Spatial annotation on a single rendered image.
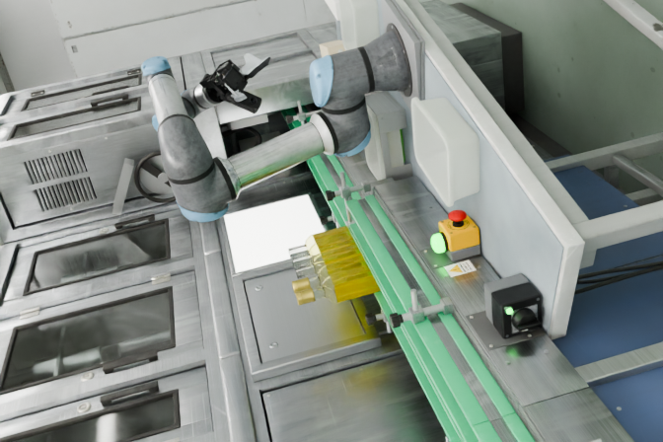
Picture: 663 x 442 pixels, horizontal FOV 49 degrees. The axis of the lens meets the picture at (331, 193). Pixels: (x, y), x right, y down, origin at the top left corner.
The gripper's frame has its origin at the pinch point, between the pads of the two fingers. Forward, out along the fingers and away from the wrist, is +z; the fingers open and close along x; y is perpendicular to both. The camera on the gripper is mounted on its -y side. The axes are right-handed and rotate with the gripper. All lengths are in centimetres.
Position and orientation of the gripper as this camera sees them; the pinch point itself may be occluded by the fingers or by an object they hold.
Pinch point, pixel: (259, 77)
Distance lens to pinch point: 196.5
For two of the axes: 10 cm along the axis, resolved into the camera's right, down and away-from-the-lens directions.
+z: 6.6, -1.5, -7.4
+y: -6.4, -6.3, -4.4
